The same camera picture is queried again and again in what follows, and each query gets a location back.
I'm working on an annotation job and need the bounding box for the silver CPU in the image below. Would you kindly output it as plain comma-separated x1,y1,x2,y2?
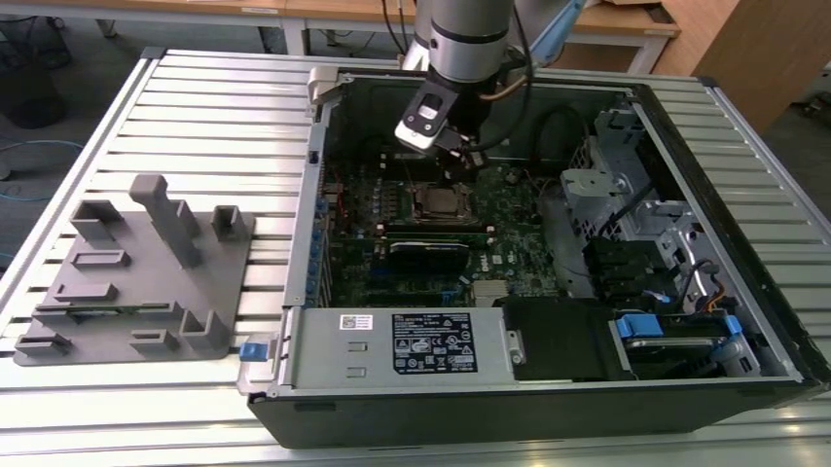
420,188,464,216

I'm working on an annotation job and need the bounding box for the metal socket cover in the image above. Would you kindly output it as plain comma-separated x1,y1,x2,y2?
413,184,474,223

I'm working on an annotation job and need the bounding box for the silver drive cage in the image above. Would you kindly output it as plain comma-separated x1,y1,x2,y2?
558,104,657,299

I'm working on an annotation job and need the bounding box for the wooden desk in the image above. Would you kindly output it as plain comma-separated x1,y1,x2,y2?
0,0,306,55
303,0,681,75

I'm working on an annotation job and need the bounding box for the graphics card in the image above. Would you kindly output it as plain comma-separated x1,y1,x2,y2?
385,236,472,274

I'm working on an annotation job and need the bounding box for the green motherboard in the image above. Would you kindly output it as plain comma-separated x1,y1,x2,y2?
317,158,565,308

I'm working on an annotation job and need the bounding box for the silver disk bay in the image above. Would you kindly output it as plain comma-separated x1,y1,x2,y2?
621,198,714,312

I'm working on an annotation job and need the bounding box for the wooden cabinet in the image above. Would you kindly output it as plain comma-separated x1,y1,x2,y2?
654,0,831,133

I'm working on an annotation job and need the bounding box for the blue disk carrier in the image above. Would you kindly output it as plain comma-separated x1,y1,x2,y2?
613,313,742,341

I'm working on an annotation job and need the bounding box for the silver power supply unit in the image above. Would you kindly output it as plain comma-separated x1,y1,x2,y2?
274,305,520,390

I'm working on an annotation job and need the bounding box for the grey parts rack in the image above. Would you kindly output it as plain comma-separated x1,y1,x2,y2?
10,173,258,367

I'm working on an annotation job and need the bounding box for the black PC case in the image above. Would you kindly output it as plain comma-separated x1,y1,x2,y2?
235,65,831,451

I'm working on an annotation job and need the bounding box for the black waste bin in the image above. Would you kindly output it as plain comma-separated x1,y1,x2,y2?
0,14,73,130

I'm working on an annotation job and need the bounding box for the green RAM stick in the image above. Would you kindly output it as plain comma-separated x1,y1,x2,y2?
67,305,173,317

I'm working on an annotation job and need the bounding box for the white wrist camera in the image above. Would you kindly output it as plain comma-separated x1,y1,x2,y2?
393,86,456,151

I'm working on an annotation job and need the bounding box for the black power cable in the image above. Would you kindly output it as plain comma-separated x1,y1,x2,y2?
528,104,585,176

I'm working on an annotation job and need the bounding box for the black camera cable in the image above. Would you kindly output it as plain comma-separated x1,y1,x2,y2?
464,0,540,152

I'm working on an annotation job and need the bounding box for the grey case handle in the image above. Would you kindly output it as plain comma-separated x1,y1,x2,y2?
305,66,342,118

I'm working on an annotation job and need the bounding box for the black drive bracket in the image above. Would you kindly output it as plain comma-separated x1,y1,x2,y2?
581,237,669,305

